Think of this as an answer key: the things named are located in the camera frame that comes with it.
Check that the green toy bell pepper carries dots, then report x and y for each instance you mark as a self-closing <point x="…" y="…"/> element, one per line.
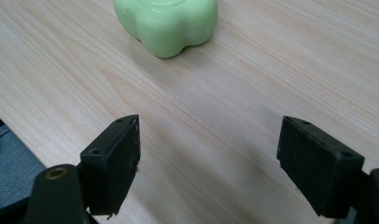
<point x="165" y="25"/>

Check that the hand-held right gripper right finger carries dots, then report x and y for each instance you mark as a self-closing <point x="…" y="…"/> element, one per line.
<point x="318" y="168"/>

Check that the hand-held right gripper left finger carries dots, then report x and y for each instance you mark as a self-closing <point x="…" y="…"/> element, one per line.
<point x="111" y="174"/>

